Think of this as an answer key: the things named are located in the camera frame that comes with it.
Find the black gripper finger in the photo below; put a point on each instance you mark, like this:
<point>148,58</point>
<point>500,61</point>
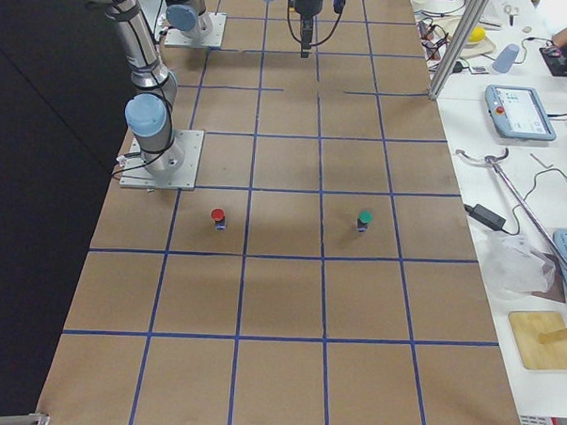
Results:
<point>307,31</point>

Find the green push button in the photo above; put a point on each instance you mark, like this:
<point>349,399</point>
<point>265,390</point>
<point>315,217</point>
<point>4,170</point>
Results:
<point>363,221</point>

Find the red push button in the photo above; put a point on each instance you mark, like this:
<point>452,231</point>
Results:
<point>218,217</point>

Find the beige plate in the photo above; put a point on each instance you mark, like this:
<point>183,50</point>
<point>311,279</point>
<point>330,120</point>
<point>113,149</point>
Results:
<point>475,41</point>

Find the yellow lemon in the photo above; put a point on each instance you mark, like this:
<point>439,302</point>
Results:
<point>478,31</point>

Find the beige tray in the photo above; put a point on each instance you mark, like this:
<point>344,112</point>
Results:
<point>447,26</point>

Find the translucent blue cup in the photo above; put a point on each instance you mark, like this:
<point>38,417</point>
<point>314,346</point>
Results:
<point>506,59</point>

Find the metal reacher stick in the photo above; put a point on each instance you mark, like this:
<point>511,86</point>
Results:
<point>494,162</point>

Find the black power adapter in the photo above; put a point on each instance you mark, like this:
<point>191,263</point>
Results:
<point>486,217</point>

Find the clear plastic bag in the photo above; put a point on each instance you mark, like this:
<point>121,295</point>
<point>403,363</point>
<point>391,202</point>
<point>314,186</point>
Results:
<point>512,268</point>

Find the wooden cutting board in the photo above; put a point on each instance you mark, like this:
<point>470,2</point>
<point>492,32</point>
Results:
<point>541,339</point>

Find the aluminium frame post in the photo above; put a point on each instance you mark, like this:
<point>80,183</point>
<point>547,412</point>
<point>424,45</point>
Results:
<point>469,20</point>

